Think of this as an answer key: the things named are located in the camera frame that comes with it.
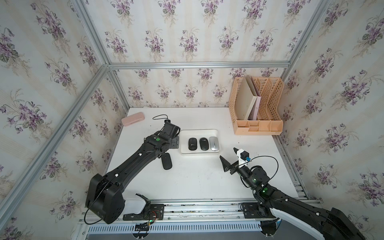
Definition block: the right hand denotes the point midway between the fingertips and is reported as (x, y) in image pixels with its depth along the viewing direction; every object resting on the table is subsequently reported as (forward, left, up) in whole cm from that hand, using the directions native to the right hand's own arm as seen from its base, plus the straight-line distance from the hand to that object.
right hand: (229, 153), depth 77 cm
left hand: (+8, +31, -1) cm, 32 cm away
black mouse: (+1, +35, -14) cm, 38 cm away
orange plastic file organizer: (+29, -32, -8) cm, 44 cm away
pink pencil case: (+34, +66, -14) cm, 76 cm away
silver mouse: (+13, +6, -13) cm, 19 cm away
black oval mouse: (+14, +12, -14) cm, 24 cm away
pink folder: (+29, -21, 0) cm, 36 cm away
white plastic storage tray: (+22, +25, -16) cm, 37 cm away
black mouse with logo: (+13, +20, -13) cm, 27 cm away
